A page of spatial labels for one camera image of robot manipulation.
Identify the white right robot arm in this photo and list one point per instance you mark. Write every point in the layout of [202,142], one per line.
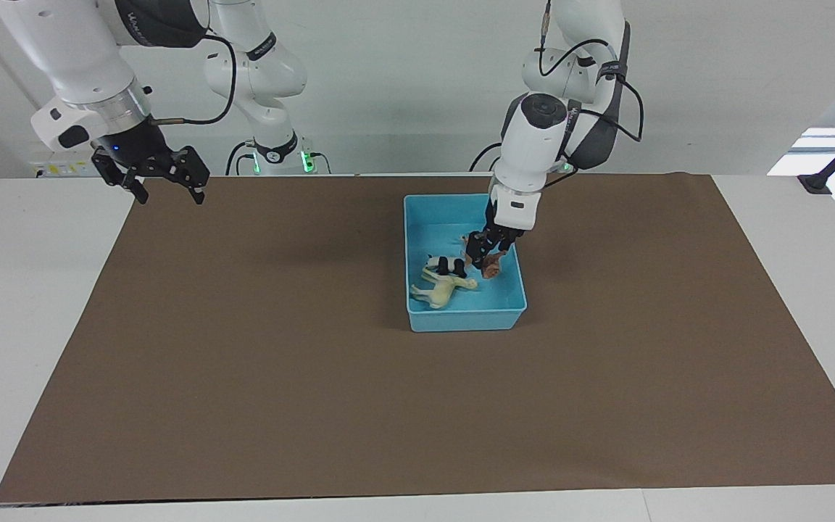
[77,51]

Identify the cream llama toy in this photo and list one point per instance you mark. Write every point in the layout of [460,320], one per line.
[443,291]

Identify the white wall outlet box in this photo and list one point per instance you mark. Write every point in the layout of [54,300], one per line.
[62,168]

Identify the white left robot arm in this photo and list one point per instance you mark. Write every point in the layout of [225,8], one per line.
[541,145]

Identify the light blue storage box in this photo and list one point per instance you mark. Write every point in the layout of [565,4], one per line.
[461,315]

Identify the brown table mat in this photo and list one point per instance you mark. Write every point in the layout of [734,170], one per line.
[388,420]

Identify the brown lion toy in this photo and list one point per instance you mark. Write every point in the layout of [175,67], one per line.
[491,270]

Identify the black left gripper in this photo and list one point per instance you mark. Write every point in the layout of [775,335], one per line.
[499,232]

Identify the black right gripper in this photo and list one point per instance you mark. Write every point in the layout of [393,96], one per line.
[135,145]

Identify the black and white panda toy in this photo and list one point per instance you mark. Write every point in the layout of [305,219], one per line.
[446,266]

